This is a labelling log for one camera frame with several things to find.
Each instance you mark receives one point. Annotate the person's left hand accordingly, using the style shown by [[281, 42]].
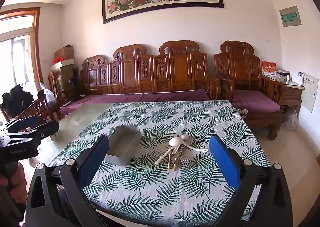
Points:
[[22, 179]]

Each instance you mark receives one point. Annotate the carved wooden sofa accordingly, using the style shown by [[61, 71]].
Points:
[[150, 71]]

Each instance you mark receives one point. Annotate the white plastic rice paddle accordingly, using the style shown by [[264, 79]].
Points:
[[174, 141]]

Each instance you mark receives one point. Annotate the grey metal tray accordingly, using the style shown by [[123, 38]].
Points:
[[113, 160]]

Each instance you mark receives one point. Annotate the white lidded box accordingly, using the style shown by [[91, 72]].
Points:
[[62, 65]]

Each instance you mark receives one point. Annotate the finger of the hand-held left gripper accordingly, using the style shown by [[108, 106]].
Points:
[[45, 129], [23, 122]]

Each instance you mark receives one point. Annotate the wooden side table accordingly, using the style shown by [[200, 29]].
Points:
[[291, 94]]

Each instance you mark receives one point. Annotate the white plastic soup spoon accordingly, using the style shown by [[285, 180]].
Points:
[[161, 159]]

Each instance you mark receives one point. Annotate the carved wooden armchair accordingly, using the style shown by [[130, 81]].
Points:
[[237, 66]]

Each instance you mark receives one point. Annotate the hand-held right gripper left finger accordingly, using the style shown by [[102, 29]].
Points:
[[95, 162]]

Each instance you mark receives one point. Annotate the wooden chair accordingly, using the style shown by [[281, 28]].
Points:
[[37, 109]]

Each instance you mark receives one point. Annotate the brown cardboard box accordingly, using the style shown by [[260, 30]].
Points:
[[64, 53]]

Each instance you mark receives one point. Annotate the purple sofa cushion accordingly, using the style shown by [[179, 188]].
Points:
[[140, 97]]

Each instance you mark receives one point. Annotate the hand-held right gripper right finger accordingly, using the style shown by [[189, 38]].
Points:
[[223, 159]]

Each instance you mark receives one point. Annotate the red standing card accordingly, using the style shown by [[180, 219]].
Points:
[[268, 68]]

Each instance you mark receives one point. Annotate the purple armchair cushion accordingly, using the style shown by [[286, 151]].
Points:
[[255, 102]]

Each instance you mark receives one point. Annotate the green wall box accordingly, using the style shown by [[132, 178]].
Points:
[[290, 16]]

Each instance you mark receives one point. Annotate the wooden framed glass door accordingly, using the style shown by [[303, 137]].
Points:
[[17, 54]]

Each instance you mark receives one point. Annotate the crumpled clear plastic bag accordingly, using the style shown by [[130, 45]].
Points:
[[48, 94]]

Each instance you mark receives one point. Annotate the white wall panel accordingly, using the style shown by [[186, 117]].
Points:
[[310, 92]]

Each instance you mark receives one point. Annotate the dark clothing pile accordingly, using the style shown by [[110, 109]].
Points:
[[17, 99]]

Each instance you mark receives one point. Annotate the black standing fan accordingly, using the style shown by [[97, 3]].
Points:
[[75, 84]]

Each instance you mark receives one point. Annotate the leaf print tablecloth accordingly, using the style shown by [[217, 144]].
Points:
[[150, 184]]

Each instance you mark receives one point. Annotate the clear plastic spoon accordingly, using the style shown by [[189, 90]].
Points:
[[187, 139]]

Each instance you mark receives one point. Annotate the white plastic fork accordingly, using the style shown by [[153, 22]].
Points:
[[184, 161]]

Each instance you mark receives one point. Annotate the pale wooden chopstick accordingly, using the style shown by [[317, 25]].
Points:
[[169, 159], [175, 161]]

